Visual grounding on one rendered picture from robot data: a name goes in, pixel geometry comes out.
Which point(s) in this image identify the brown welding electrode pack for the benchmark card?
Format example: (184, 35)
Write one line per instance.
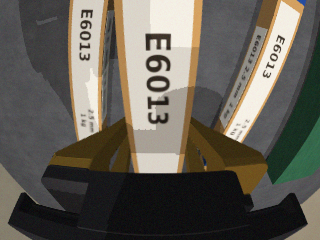
(158, 47)

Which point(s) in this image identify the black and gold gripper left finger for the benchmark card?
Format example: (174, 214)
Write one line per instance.
(95, 151)

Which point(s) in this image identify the brown flat pack with blue bands and white label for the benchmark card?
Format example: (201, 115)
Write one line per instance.
(89, 40)

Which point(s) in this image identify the low green platform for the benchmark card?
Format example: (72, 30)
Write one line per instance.
(297, 152)

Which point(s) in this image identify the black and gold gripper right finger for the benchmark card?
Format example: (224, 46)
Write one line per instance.
(223, 153)

